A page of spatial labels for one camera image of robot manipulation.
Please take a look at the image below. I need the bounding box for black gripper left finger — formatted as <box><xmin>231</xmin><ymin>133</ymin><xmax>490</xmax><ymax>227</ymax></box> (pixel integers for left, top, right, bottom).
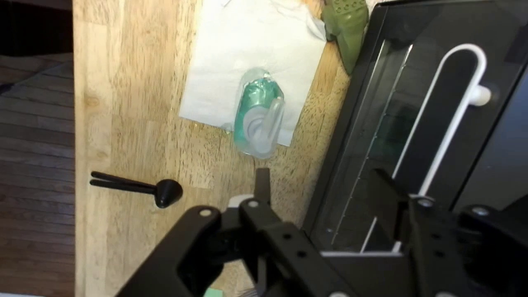
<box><xmin>239</xmin><ymin>166</ymin><xmax>353</xmax><ymax>297</ymax></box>

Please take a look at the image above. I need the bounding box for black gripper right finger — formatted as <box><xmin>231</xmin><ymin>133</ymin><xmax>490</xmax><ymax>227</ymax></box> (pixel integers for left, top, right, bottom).
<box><xmin>375</xmin><ymin>166</ymin><xmax>442</xmax><ymax>297</ymax></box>

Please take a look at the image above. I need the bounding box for black toaster oven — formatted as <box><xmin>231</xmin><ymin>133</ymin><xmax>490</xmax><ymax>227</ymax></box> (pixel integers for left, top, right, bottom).
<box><xmin>300</xmin><ymin>0</ymin><xmax>528</xmax><ymax>260</ymax></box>

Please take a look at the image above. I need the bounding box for small white paper napkin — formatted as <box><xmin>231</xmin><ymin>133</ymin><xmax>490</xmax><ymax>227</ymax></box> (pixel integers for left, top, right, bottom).
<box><xmin>178</xmin><ymin>0</ymin><xmax>328</xmax><ymax>148</ymax></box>

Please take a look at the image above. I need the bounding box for green frog figurine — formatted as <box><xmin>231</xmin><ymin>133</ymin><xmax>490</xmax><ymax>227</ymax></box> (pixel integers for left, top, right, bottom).
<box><xmin>320</xmin><ymin>0</ymin><xmax>370</xmax><ymax>76</ymax></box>

